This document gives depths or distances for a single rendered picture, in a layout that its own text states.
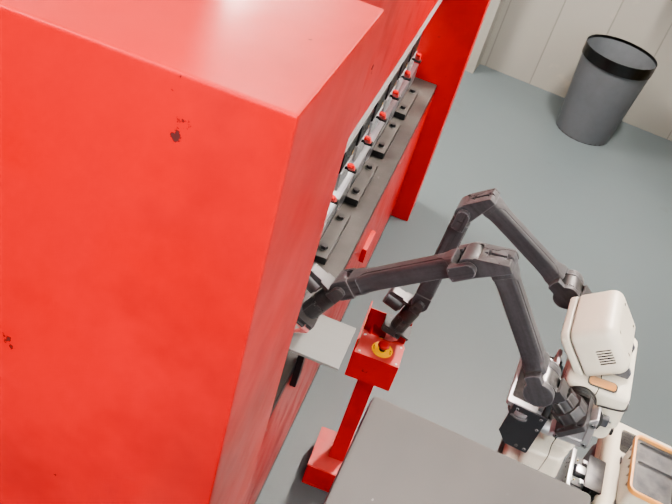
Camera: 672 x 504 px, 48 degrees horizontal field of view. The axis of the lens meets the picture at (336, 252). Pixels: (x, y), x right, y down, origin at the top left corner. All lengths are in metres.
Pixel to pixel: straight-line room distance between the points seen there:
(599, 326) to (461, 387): 1.70
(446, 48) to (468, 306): 1.34
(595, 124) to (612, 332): 4.13
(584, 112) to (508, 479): 5.32
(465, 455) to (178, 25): 0.51
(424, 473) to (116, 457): 0.35
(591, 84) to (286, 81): 5.43
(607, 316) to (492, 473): 1.30
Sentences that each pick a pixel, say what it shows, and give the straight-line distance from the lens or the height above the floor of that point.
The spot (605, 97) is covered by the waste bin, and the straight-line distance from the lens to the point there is 5.98.
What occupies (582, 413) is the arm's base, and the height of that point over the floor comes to 1.22.
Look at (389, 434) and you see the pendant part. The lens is 0.81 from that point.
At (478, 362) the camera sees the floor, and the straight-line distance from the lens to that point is 3.84.
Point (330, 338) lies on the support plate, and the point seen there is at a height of 1.00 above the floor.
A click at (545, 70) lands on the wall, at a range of 6.73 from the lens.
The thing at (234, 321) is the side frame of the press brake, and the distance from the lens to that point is 0.69.
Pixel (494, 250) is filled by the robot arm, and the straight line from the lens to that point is 1.84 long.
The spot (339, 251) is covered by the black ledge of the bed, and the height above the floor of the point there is 0.88.
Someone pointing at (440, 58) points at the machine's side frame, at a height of 1.01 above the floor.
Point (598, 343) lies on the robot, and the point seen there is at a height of 1.34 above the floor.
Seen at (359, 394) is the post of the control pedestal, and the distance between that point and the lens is 2.77.
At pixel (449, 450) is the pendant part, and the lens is 0.83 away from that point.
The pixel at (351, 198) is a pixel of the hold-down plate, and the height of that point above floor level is 0.90.
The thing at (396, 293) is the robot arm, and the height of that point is 0.95.
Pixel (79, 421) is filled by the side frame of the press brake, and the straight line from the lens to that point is 0.91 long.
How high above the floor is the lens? 2.57
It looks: 39 degrees down
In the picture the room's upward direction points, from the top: 17 degrees clockwise
